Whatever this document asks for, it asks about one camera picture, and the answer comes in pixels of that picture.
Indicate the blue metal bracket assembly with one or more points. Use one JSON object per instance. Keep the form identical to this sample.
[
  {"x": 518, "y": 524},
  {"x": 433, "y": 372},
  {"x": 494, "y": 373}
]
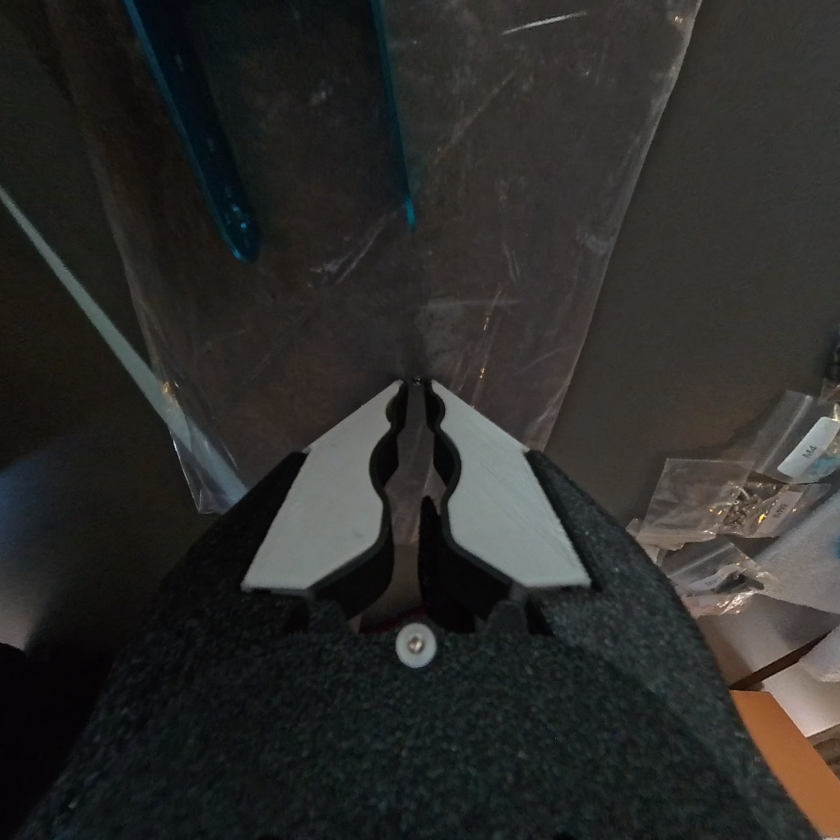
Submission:
[{"x": 223, "y": 197}]

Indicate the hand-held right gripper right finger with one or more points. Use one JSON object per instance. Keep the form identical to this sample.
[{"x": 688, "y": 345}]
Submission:
[{"x": 512, "y": 518}]

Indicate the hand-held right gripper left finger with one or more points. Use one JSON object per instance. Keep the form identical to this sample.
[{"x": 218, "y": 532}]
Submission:
[{"x": 315, "y": 518}]

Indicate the large clear plastic bag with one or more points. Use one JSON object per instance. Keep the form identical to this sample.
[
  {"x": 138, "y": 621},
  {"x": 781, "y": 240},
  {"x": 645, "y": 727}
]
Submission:
[{"x": 459, "y": 229}]

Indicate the orange cardboard box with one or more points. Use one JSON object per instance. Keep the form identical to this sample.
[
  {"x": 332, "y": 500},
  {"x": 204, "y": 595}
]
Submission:
[{"x": 800, "y": 754}]

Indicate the pile of small screw bags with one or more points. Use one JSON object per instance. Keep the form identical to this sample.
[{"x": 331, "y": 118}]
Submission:
[{"x": 741, "y": 505}]

